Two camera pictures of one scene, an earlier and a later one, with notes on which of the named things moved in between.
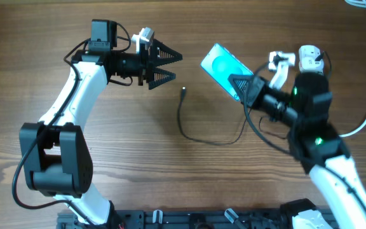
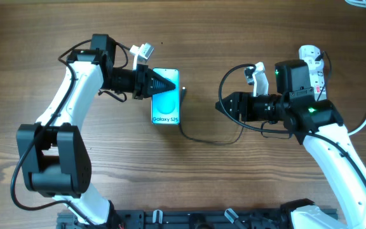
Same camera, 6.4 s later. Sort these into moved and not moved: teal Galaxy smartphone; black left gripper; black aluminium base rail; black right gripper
Moved: teal Galaxy smartphone; black left gripper; black right gripper
Not moved: black aluminium base rail
